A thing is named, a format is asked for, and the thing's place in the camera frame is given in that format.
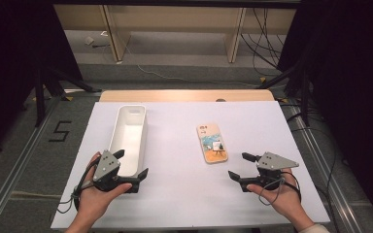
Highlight black metal stand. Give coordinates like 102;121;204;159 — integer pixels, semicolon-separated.
256;61;312;127
33;64;103;128

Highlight black curtain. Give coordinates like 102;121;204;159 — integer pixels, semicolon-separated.
0;0;84;156
276;0;373;224

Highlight black floor cable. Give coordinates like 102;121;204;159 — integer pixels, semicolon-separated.
285;111;341;233

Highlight white board table cover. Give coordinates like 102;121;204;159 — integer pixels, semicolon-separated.
51;100;331;231

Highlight light wooden shelf unit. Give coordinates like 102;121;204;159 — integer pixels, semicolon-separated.
52;3;297;64

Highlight person's right hand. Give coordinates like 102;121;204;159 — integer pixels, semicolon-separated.
246;169;315;229

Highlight right hand-held gripper cable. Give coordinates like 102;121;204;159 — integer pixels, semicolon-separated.
257;171;302;207

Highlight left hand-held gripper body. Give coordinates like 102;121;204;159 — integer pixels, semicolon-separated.
91;150;141;194

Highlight white plastic storage box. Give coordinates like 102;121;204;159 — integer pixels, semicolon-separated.
108;105;148;179

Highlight bundle of black cables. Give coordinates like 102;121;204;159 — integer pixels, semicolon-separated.
239;8;292;77

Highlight left hand-held gripper cable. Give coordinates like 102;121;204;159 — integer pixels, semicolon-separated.
56;157;99;215

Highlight aluminium floor rail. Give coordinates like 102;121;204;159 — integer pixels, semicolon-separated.
283;103;363;233
0;95;62;233

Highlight person's left hand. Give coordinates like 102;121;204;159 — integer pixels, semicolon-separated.
74;152;133;224

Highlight hand-held gripper cable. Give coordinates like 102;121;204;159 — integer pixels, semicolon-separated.
56;157;99;215
257;171;302;207

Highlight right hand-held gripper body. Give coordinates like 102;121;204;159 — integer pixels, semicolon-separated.
239;150;300;192

